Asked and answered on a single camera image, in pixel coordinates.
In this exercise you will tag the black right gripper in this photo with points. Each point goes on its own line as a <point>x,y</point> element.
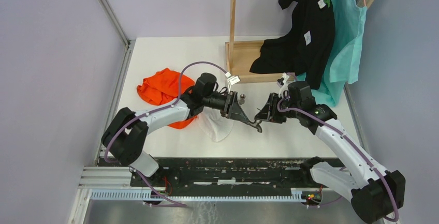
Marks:
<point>269,111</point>

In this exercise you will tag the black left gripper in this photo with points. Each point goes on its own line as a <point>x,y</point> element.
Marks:
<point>232,104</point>

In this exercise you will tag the silver angle valve fitting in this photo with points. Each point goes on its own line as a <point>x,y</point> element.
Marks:
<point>241,99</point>

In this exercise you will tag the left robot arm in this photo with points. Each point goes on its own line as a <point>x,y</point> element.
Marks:
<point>125,137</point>

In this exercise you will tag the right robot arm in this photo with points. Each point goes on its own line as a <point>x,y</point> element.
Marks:
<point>373,191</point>

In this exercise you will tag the white bucket hat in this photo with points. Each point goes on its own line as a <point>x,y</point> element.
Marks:
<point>216,127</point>

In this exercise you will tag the wooden clothes rack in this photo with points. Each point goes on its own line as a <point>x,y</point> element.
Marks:
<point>241,54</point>

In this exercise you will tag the black t-shirt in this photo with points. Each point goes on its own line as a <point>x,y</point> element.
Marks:
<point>305,49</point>

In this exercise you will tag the orange cloth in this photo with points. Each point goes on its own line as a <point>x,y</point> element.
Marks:
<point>162,88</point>

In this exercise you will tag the teal garment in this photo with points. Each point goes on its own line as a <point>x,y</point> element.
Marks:
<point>343,64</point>

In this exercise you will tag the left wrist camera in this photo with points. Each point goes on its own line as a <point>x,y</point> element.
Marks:
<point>232,80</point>

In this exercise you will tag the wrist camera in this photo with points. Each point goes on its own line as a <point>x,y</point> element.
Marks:
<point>283,80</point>
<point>232,80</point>

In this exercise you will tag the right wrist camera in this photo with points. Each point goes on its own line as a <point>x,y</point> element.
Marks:
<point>283,80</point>

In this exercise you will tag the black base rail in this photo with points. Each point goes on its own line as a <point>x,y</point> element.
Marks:
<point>231,177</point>

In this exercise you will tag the aluminium frame rail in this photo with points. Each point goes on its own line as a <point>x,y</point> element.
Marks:
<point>97,198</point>

